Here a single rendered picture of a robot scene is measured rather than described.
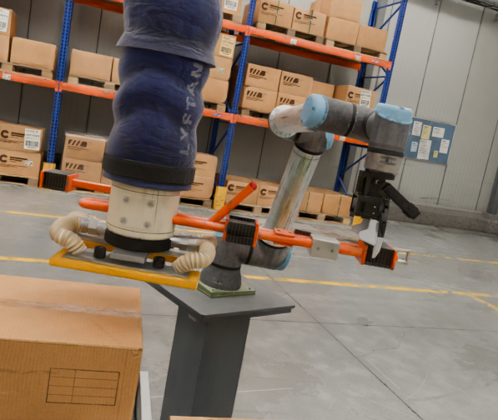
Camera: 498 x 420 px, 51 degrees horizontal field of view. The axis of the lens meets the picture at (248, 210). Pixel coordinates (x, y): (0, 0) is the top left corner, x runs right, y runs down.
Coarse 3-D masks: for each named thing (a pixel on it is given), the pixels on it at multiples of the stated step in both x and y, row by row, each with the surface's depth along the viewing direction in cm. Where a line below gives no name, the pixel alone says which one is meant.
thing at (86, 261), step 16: (64, 256) 120; (80, 256) 122; (96, 256) 122; (160, 256) 125; (96, 272) 119; (112, 272) 119; (128, 272) 119; (144, 272) 120; (160, 272) 121; (176, 272) 123; (192, 272) 127; (192, 288) 120
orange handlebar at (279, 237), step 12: (108, 192) 156; (84, 204) 128; (96, 204) 128; (192, 216) 134; (204, 228) 130; (216, 228) 130; (264, 228) 135; (276, 228) 135; (276, 240) 130; (288, 240) 130; (300, 240) 131; (348, 252) 131; (360, 252) 131
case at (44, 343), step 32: (0, 288) 136; (32, 288) 140; (64, 288) 145; (96, 288) 149; (128, 288) 154; (0, 320) 118; (32, 320) 121; (64, 320) 125; (96, 320) 128; (128, 320) 131; (0, 352) 111; (32, 352) 113; (64, 352) 114; (96, 352) 116; (128, 352) 117; (0, 384) 112; (32, 384) 114; (64, 384) 116; (96, 384) 117; (128, 384) 119; (0, 416) 114; (32, 416) 115; (64, 416) 117; (96, 416) 118; (128, 416) 120
